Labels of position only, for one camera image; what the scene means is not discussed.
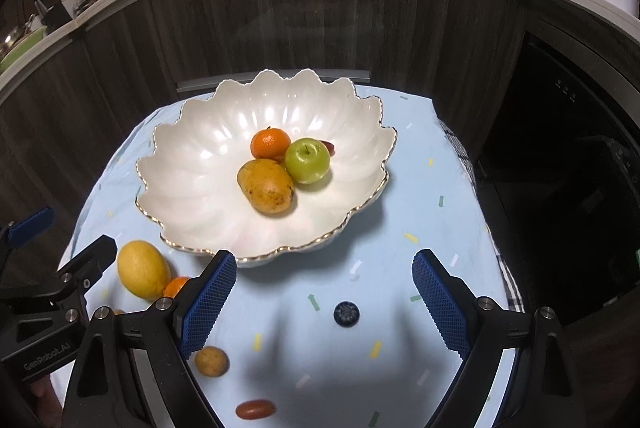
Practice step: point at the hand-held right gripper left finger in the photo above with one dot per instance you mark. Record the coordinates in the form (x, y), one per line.
(207, 303)

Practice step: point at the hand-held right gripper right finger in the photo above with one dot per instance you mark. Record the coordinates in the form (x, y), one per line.
(440, 303)

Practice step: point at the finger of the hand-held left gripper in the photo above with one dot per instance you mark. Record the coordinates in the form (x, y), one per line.
(30, 223)
(90, 260)

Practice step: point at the orange tangerine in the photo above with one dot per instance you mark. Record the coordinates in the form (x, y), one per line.
(270, 143)
(176, 286)

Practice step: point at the yellow lemon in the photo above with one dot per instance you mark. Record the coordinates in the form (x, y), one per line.
(142, 270)

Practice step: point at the blueberry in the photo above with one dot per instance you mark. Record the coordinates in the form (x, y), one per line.
(346, 313)

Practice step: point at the white scalloped bowl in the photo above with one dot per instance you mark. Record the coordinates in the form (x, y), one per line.
(210, 188)

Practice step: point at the red grape tomato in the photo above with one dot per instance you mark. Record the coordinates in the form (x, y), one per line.
(255, 409)
(330, 148)

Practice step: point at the yellow mango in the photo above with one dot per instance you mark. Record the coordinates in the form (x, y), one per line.
(265, 185)

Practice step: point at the green apple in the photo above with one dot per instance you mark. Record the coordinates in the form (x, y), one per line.
(307, 160)

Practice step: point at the person's left hand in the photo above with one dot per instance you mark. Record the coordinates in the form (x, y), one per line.
(47, 400)

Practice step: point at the light blue patterned cloth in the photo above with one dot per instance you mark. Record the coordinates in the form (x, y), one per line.
(310, 358)

